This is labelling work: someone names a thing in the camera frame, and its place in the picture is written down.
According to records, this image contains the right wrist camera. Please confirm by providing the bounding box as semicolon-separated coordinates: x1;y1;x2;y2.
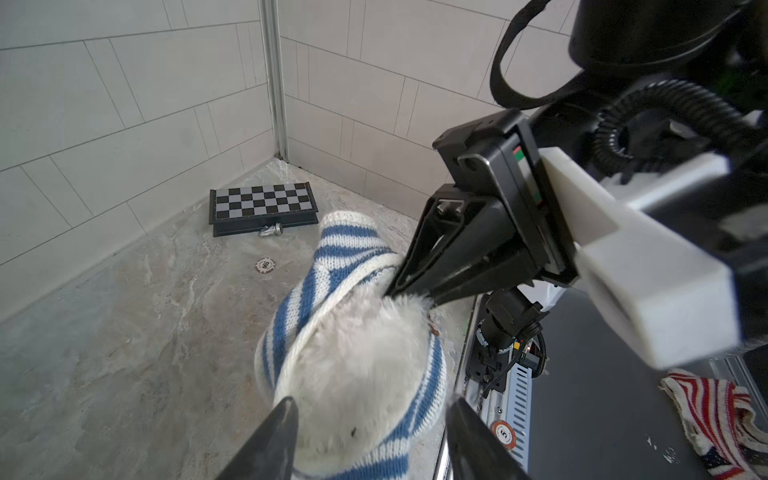
540;147;741;370

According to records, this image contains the aluminium mounting rail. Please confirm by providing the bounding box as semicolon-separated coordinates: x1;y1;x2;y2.
454;295;532;472

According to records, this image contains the blue white striped sweater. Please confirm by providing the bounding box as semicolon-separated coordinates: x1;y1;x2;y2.
254;211;447;479

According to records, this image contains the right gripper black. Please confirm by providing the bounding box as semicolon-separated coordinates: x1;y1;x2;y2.
385;110;579;306

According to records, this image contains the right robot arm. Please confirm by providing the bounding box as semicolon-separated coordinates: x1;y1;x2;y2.
387;1;767;369

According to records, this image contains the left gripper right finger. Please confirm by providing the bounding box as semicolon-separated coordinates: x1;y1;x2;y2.
446;395;530;480

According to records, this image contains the small round token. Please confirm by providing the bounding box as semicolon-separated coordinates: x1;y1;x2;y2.
255;257;276;274

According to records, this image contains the small silver metal piece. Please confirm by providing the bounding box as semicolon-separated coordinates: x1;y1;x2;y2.
259;223;283;238

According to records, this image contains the white teddy bear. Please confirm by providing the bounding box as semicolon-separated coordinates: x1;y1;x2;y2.
276;285;432;476

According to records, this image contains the black white checkerboard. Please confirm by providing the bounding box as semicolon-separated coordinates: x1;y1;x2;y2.
209;182;318;237

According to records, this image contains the red round sticker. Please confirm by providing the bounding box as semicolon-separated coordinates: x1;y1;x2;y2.
490;420;517;451

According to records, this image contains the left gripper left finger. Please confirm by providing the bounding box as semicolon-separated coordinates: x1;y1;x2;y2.
216;397;299;480

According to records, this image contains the stars and stripes cloth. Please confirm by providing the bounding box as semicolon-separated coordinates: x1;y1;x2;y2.
660;369;767;479

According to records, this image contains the black corrugated cable conduit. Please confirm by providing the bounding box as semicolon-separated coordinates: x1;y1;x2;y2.
590;79;768;178

